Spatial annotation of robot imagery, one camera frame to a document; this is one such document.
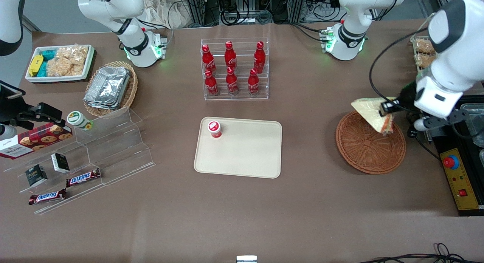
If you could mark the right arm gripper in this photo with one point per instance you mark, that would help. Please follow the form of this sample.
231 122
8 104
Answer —
23 115

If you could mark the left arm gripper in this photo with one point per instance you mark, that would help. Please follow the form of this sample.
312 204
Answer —
407 95

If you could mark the triangular sandwich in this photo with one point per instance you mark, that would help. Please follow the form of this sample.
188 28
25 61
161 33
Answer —
368 110

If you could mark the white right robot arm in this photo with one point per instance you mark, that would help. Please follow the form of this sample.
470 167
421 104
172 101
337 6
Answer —
128 36

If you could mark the brown wicker basket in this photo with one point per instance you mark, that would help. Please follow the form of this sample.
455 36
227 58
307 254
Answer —
363 153

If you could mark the foil tray in sealer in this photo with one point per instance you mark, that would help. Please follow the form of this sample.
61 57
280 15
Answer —
481 157
476 123

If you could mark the light wicker basket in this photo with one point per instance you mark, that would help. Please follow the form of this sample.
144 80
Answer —
132 89

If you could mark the cream plastic tray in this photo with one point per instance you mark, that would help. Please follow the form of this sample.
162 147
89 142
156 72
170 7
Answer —
245 153

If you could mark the teal snack pack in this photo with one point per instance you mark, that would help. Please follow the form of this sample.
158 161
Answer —
43 69
48 54

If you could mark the yellow snack pack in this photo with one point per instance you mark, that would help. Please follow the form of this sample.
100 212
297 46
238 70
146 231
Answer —
35 64

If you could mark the red tartan cookie box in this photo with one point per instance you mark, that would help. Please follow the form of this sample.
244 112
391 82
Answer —
38 140

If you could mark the clear bag of crisps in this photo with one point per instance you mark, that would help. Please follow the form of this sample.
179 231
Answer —
64 68
73 53

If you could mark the green lid jar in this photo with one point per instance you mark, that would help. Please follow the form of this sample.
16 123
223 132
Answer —
77 118

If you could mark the rice crisp snack pack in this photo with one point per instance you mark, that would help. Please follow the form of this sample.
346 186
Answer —
424 47
424 60

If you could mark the small black carton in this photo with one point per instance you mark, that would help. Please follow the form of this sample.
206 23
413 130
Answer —
36 175
60 163

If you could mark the white rectangular bin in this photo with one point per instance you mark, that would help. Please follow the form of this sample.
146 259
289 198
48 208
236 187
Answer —
90 59

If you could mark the stacked foil containers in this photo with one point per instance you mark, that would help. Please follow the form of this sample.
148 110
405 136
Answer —
107 87

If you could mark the Snickers bar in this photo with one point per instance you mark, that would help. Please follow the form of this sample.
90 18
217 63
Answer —
83 178
47 197

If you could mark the clear acrylic stepped shelf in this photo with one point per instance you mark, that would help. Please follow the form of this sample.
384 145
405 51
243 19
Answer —
113 149

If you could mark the black sealing machine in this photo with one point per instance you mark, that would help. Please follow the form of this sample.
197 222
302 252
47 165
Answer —
461 180

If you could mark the brown table cover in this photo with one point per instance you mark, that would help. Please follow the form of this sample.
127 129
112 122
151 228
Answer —
302 202

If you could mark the red cola bottle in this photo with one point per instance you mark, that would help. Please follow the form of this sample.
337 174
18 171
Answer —
253 83
259 59
230 57
211 85
208 61
231 81

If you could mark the clear acrylic bottle rack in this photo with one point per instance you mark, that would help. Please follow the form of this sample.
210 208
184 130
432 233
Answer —
236 96

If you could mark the beige cloth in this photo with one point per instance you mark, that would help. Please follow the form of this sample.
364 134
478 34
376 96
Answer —
162 11

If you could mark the red cup with printed lid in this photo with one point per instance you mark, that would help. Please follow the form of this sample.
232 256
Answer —
214 129

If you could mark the small silver object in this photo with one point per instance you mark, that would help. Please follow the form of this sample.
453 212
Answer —
246 259

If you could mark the aluminium frame post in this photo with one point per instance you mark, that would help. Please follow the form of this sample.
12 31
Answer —
196 6
298 6

